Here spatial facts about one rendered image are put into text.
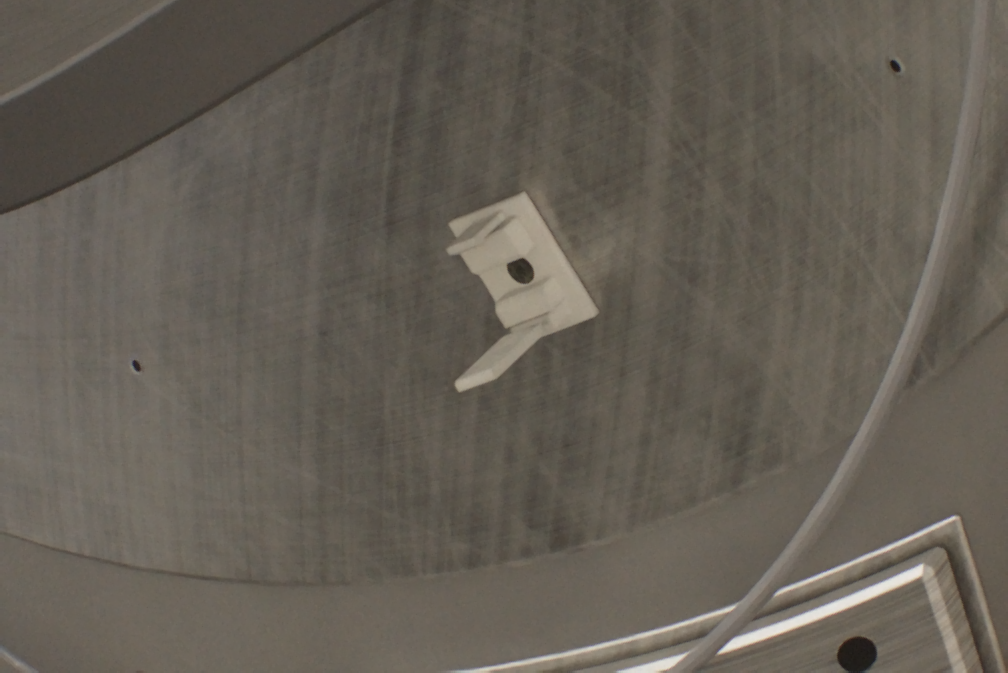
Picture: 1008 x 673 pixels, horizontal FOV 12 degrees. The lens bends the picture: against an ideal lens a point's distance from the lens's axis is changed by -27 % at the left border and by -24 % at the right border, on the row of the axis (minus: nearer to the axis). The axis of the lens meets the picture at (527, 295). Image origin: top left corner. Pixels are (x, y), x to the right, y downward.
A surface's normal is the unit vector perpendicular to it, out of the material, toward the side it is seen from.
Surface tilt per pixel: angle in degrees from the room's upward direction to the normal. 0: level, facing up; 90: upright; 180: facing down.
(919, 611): 90
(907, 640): 90
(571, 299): 90
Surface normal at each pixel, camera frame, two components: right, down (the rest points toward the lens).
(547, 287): 0.70, -0.27
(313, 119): -0.49, 0.48
